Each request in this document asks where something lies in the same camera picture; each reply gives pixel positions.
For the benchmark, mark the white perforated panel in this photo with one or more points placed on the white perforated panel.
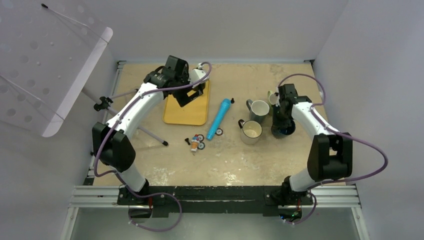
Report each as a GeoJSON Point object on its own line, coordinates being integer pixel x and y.
{"type": "Point", "coordinates": [48, 50]}

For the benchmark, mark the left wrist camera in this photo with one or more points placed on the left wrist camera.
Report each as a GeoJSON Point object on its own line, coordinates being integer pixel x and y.
{"type": "Point", "coordinates": [197, 77]}

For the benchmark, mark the ice cream cone toy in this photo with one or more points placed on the ice cream cone toy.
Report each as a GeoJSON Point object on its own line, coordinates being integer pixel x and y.
{"type": "Point", "coordinates": [194, 143]}

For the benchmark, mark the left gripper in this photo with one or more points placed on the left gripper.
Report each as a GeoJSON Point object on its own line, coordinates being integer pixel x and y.
{"type": "Point", "coordinates": [183, 98]}

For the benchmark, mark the grey mug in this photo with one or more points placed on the grey mug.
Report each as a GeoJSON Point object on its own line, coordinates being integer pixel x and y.
{"type": "Point", "coordinates": [258, 110]}

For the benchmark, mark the poker chip 50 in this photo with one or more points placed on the poker chip 50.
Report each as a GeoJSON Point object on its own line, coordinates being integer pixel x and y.
{"type": "Point", "coordinates": [201, 146]}

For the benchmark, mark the blue toy microphone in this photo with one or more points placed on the blue toy microphone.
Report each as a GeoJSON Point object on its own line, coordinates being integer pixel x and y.
{"type": "Point", "coordinates": [223, 109]}

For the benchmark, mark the poker chip by microphone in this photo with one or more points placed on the poker chip by microphone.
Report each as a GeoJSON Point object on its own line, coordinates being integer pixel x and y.
{"type": "Point", "coordinates": [219, 132]}

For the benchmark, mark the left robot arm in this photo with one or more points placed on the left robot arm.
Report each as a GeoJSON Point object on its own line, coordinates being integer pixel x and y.
{"type": "Point", "coordinates": [112, 148]}

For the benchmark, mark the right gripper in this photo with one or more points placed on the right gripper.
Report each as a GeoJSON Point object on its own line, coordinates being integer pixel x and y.
{"type": "Point", "coordinates": [275, 121]}

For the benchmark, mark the poker chip 100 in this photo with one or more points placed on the poker chip 100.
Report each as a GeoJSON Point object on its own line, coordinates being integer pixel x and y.
{"type": "Point", "coordinates": [200, 137]}

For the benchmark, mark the cream mug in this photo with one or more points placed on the cream mug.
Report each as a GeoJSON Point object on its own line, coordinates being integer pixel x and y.
{"type": "Point", "coordinates": [251, 131]}

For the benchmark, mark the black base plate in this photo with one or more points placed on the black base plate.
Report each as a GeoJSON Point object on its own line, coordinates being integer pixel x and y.
{"type": "Point", "coordinates": [267, 200]}

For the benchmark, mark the tripod stand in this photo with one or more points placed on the tripod stand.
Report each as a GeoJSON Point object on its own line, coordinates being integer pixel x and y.
{"type": "Point", "coordinates": [106, 105]}

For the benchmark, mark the light green mug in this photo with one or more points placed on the light green mug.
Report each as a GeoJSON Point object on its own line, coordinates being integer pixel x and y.
{"type": "Point", "coordinates": [272, 100]}

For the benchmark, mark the dark blue mug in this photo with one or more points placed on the dark blue mug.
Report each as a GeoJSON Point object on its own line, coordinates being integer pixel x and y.
{"type": "Point", "coordinates": [280, 132]}

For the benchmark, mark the yellow tray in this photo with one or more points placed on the yellow tray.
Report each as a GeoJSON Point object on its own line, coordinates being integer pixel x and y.
{"type": "Point", "coordinates": [194, 113]}

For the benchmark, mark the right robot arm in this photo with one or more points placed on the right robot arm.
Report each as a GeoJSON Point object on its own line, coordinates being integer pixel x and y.
{"type": "Point", "coordinates": [330, 156]}

